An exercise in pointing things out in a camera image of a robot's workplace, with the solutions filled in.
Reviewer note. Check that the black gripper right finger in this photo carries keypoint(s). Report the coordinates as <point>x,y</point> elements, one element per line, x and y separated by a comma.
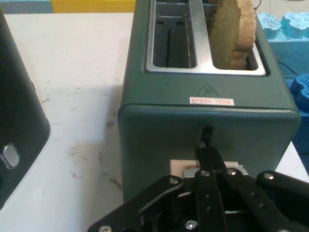
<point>265,205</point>

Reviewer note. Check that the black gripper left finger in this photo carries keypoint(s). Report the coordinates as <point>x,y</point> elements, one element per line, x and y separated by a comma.
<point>207,193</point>

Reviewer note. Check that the dark green toaster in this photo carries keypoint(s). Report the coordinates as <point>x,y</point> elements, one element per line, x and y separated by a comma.
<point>164,135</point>

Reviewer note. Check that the dark blue toy block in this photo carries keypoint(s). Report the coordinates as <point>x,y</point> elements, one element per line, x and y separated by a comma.
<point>301,116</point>

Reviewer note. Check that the toasted bread slice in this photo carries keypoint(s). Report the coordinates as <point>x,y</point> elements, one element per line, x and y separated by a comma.
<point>227,36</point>

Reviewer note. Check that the blue foam puzzle mats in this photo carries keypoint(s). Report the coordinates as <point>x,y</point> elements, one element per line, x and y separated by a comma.
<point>285,41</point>

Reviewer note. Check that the black coffee machine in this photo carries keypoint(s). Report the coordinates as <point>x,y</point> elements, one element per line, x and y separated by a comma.
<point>21,108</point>

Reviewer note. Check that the big yellow toy block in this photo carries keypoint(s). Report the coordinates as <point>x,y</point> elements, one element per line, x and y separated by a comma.
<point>94,6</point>

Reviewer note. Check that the grey toy block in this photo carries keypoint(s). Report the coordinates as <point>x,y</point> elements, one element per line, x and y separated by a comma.
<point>24,7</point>

